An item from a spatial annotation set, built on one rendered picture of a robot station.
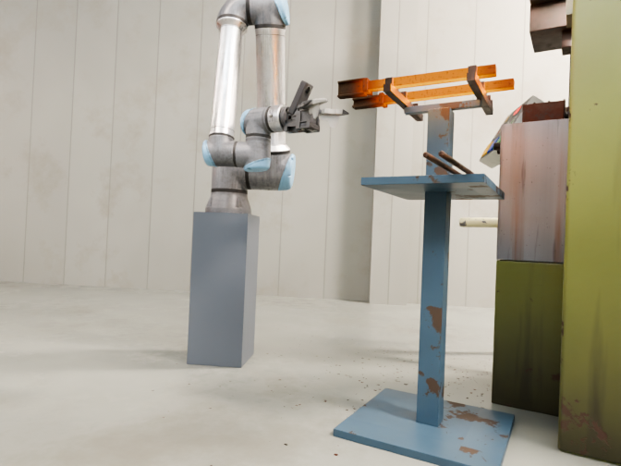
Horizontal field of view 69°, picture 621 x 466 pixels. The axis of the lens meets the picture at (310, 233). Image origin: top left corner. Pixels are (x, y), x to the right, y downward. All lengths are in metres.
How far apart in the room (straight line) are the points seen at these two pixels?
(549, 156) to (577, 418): 0.76
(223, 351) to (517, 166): 1.25
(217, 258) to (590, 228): 1.24
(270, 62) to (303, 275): 2.47
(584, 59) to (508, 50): 3.05
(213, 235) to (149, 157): 2.66
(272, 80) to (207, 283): 0.82
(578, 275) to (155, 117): 3.80
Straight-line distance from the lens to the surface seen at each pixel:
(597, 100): 1.37
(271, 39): 1.81
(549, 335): 1.60
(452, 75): 1.24
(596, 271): 1.32
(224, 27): 1.82
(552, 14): 1.91
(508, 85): 1.33
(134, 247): 4.39
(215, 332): 1.84
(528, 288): 1.59
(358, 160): 3.98
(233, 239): 1.78
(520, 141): 1.63
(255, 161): 1.56
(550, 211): 1.59
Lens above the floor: 0.51
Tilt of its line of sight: 1 degrees up
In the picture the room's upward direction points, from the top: 2 degrees clockwise
